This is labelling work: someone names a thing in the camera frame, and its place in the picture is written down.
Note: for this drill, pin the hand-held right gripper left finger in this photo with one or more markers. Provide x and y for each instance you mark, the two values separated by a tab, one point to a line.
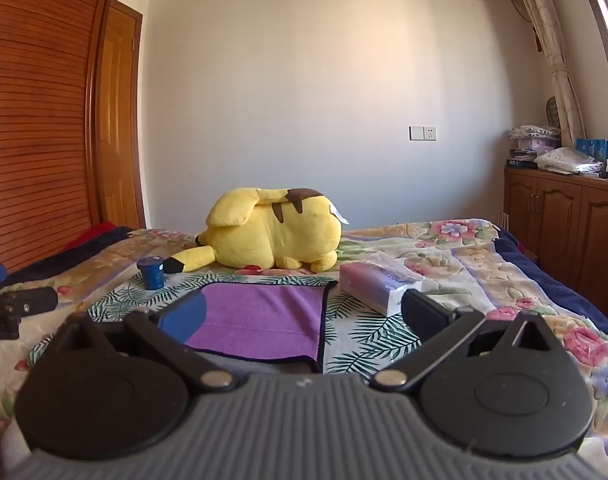
181	317

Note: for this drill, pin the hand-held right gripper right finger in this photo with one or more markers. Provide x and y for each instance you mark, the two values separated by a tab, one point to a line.
423	312

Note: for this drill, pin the purple and grey towel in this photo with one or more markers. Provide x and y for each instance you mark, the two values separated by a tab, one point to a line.
264	317

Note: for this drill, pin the small blue cup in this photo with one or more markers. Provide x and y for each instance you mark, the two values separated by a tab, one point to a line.
150	274

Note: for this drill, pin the soft tissue pack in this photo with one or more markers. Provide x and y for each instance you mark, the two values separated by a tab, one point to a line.
378	282

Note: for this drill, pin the white leaf-print cloth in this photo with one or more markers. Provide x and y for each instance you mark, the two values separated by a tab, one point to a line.
368	335

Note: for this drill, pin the dark blue blanket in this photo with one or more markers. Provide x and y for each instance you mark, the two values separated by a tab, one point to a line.
79	252

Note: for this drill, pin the red cloth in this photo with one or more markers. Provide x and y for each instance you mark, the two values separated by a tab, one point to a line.
91	234

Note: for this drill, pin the yellow plush toy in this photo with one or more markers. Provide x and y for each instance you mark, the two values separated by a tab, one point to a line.
279	230

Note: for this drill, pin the navy bedspread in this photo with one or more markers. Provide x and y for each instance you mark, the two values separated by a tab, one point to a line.
573	295

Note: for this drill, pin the wooden cabinet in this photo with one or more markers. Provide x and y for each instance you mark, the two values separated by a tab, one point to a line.
558	225

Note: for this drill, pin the louvred wooden wardrobe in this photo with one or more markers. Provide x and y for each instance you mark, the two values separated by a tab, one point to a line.
34	110

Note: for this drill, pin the dark flat box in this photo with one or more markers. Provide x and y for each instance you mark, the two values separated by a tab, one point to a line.
521	163

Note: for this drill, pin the wooden door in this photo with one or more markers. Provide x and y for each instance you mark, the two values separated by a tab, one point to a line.
116	125

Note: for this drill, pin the stack of folded linens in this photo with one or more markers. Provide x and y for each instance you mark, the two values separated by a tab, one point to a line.
533	140

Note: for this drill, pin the blue boxes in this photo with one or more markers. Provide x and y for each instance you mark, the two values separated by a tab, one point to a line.
591	147

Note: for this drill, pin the hand fan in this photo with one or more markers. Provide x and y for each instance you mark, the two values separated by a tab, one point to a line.
552	112

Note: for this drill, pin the red curtain tassel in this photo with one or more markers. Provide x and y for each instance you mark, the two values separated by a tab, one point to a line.
537	40

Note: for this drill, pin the patterned cream curtain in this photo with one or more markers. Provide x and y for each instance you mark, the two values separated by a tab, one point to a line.
551	35

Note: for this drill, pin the white wall socket plate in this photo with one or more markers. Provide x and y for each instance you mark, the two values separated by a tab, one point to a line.
422	133

